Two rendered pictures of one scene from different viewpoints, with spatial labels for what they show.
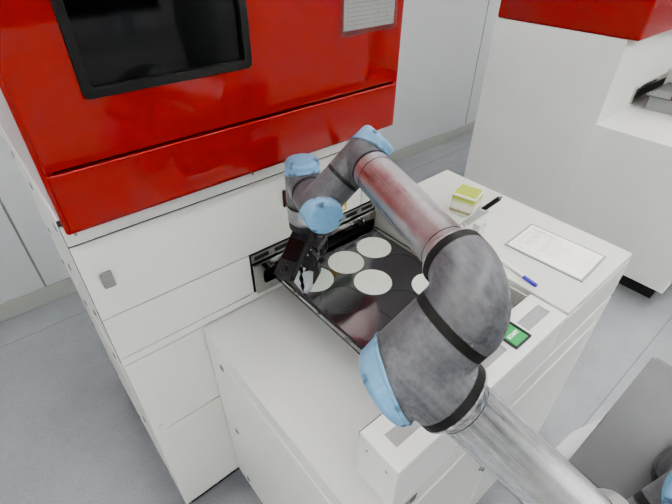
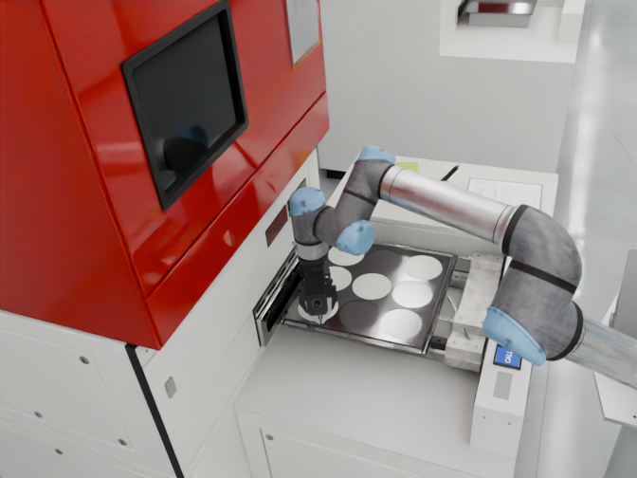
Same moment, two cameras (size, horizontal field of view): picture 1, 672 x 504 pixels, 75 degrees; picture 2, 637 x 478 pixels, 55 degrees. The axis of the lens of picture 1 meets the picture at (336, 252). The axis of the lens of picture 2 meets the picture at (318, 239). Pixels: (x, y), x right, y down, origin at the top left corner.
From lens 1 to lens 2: 0.60 m
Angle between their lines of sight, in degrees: 20
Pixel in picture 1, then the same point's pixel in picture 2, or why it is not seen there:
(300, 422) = (395, 436)
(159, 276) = (200, 365)
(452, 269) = (534, 236)
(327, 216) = (366, 237)
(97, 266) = (162, 376)
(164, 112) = (206, 196)
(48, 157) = (146, 279)
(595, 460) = not seen: hidden behind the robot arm
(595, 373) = not seen: hidden behind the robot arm
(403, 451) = (515, 400)
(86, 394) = not seen: outside the picture
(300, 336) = (335, 367)
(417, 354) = (540, 304)
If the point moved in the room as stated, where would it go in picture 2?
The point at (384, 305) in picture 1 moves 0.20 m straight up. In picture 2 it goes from (398, 302) to (398, 238)
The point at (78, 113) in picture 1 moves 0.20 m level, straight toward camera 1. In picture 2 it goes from (160, 227) to (265, 261)
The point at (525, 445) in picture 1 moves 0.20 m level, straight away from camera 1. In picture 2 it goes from (615, 338) to (597, 265)
